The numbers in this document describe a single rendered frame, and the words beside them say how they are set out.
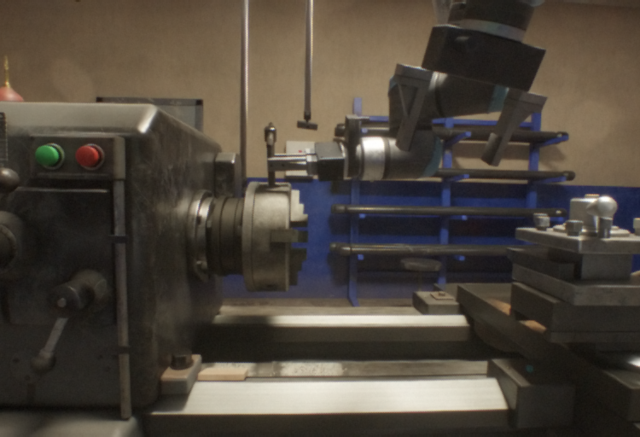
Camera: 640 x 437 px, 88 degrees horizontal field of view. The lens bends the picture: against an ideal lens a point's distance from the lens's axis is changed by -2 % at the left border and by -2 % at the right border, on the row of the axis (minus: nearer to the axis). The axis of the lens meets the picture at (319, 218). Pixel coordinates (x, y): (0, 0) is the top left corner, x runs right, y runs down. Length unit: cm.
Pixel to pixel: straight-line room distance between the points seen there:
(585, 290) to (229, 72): 381
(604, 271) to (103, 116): 83
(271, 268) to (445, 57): 47
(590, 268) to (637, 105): 491
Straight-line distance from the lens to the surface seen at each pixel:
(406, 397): 70
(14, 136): 68
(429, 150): 74
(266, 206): 70
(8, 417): 78
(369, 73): 407
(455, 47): 46
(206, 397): 69
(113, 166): 57
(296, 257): 81
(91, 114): 66
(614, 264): 72
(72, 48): 475
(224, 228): 73
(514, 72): 50
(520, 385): 73
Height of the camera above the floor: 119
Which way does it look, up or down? 4 degrees down
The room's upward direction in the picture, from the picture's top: 1 degrees clockwise
